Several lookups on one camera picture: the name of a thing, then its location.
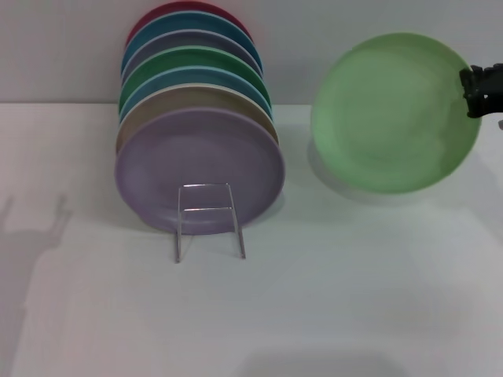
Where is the light green plate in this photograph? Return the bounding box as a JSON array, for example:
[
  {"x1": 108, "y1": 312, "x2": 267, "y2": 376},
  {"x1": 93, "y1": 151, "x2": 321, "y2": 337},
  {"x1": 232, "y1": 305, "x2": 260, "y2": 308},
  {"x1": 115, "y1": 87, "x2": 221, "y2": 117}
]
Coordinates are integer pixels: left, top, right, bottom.
[{"x1": 310, "y1": 32, "x2": 483, "y2": 196}]

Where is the lavender plate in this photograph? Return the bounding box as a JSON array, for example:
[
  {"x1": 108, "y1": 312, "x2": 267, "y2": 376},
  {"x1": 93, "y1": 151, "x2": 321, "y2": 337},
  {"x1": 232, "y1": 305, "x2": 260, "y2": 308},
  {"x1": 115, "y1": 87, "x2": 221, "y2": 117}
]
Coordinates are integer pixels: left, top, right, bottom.
[{"x1": 113, "y1": 108, "x2": 286, "y2": 236}]

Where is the dark green plate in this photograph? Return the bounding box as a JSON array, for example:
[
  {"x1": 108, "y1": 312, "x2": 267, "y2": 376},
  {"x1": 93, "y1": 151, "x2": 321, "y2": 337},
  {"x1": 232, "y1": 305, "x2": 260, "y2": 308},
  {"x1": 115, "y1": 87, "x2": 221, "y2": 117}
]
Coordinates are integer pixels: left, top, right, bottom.
[{"x1": 117, "y1": 46, "x2": 272, "y2": 107}]

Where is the grey purple plate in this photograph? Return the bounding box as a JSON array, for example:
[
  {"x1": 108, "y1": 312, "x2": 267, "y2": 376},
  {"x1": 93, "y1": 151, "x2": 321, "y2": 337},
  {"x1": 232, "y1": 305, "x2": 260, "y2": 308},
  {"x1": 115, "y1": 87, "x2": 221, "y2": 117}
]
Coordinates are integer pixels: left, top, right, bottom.
[{"x1": 119, "y1": 29, "x2": 264, "y2": 86}]

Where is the light blue plate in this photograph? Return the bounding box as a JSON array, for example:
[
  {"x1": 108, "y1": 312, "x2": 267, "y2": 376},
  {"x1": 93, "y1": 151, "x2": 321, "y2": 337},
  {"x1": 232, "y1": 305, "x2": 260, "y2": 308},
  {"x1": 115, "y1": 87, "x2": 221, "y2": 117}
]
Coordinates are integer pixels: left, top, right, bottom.
[{"x1": 117, "y1": 65, "x2": 274, "y2": 123}]

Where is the dark teal plate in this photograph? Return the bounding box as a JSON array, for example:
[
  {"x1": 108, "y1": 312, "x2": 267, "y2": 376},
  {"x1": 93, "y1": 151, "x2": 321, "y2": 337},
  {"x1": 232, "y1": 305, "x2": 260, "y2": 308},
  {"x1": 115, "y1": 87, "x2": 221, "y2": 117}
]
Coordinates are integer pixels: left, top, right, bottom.
[{"x1": 119, "y1": 10, "x2": 263, "y2": 75}]

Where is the beige plate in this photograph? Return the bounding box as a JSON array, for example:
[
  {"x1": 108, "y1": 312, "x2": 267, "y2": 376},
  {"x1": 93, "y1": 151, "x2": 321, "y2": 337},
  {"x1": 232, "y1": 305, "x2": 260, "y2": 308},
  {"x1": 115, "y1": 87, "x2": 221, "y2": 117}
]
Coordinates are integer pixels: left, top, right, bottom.
[{"x1": 114, "y1": 82, "x2": 281, "y2": 158}]

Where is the maroon red plate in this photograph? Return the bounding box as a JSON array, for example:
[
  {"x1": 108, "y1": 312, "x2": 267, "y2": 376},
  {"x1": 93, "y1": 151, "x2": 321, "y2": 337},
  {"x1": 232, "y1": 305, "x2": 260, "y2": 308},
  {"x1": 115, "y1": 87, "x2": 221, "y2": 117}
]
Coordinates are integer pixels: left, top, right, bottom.
[{"x1": 124, "y1": 1, "x2": 255, "y2": 50}]

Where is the metal wire plate rack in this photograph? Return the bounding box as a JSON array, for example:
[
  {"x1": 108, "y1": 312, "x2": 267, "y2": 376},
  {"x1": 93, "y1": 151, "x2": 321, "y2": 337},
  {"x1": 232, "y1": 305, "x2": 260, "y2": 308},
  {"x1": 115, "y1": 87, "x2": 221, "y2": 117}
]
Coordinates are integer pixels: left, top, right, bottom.
[{"x1": 174, "y1": 181, "x2": 247, "y2": 263}]

